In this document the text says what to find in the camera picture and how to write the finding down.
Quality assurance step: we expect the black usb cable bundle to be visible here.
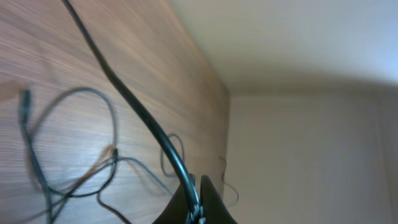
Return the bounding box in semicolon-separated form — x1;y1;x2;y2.
18;0;201;224

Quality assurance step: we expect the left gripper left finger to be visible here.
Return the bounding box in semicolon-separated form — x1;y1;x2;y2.
153;184;196;224

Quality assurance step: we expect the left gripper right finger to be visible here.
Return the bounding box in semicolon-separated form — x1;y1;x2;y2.
200;175;237;224

